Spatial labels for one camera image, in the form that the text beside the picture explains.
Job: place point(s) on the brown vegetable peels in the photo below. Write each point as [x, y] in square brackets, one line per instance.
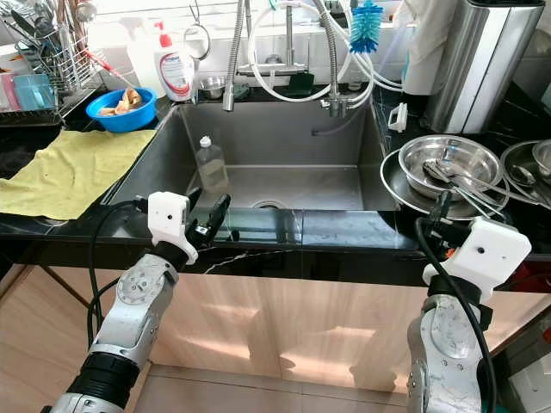
[125, 103]

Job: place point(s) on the blue translucent cup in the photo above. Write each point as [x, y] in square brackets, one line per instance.
[36, 90]

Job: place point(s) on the black sponge holder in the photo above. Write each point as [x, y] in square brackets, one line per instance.
[301, 82]

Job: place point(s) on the white hanging towel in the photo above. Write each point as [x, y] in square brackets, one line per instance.
[430, 43]

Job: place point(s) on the stainless steel sink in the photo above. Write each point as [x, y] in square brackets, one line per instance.
[284, 159]

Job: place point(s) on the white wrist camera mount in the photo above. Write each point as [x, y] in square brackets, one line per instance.
[168, 219]
[482, 249]

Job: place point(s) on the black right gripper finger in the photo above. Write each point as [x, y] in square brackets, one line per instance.
[444, 206]

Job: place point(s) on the pink plastic cup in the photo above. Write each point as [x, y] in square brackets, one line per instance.
[9, 90]

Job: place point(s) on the stainless steel bowl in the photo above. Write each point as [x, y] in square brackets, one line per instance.
[456, 155]

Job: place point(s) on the light wooden cabinet door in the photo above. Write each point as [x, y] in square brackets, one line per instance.
[344, 335]
[34, 361]
[224, 327]

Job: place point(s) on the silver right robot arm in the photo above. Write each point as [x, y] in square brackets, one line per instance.
[448, 353]

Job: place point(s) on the white spray bottle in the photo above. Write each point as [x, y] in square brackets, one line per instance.
[138, 52]

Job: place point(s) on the metal tongs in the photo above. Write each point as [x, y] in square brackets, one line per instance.
[448, 176]

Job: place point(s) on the white red-capped dish soap bottle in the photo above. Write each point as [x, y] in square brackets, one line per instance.
[175, 69]

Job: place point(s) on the clear plastic bottle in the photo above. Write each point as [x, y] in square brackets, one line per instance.
[211, 163]

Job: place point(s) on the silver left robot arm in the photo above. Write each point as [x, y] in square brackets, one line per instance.
[138, 297]

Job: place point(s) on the blue bottle brush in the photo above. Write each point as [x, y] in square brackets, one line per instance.
[366, 26]

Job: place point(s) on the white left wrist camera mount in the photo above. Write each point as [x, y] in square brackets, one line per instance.
[168, 219]

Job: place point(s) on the shallow steel plate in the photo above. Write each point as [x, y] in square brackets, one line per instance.
[525, 163]

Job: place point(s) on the blue plastic bowl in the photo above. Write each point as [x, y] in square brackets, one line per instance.
[108, 120]

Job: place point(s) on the small steel cup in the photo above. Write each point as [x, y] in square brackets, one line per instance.
[211, 86]

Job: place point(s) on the round stainless steel tray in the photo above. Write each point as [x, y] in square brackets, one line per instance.
[392, 181]

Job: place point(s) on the yellow-green towel cloth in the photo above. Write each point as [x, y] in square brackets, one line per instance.
[73, 172]

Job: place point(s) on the chrome tap bar with pipe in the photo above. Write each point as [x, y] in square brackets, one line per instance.
[290, 39]

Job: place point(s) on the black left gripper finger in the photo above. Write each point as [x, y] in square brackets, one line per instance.
[220, 215]
[195, 202]

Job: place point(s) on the white ceramic bowl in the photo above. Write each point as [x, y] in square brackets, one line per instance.
[10, 62]

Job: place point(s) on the curved chrome tap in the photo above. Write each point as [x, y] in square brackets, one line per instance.
[336, 64]

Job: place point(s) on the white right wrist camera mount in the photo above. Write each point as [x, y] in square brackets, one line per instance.
[482, 249]

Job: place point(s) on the small white plastic holder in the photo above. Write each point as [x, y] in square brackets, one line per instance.
[398, 116]

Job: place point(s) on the tall stainless steel appliance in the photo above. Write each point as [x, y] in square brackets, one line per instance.
[482, 64]

